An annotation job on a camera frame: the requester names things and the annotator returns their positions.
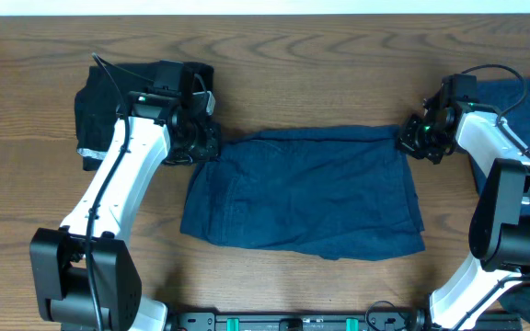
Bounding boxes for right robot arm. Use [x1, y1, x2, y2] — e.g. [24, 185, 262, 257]
[397, 99, 530, 330]

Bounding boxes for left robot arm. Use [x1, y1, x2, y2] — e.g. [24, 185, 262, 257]
[29, 91, 220, 330]

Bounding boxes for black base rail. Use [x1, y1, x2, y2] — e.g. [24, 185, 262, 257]
[164, 311, 441, 331]

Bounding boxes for folded black garment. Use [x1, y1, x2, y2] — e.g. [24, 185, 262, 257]
[74, 61, 215, 172]

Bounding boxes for dark blue shorts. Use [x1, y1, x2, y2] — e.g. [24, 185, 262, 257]
[180, 125, 425, 261]

